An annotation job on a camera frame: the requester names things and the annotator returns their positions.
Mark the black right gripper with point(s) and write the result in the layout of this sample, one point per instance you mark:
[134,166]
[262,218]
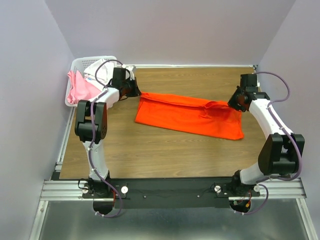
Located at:
[231,103]

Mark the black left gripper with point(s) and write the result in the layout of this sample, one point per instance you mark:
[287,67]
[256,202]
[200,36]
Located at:
[136,91]

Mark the orange t shirt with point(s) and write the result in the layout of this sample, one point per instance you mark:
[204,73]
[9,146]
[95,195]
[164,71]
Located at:
[190,115]

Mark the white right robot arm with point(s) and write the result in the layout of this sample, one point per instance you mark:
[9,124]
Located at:
[281,155]

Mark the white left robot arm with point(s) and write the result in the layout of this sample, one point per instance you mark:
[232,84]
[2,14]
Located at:
[91,125]

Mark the white t shirt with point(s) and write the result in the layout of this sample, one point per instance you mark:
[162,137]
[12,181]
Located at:
[99,78]

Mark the pink t shirt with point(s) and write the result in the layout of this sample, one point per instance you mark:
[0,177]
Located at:
[80,89]

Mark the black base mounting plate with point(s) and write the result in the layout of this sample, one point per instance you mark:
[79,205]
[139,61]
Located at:
[167,193]

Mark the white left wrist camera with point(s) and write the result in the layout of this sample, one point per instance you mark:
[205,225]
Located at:
[131,68]

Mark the aluminium frame rail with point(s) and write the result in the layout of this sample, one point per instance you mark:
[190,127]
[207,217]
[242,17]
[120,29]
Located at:
[174,209]

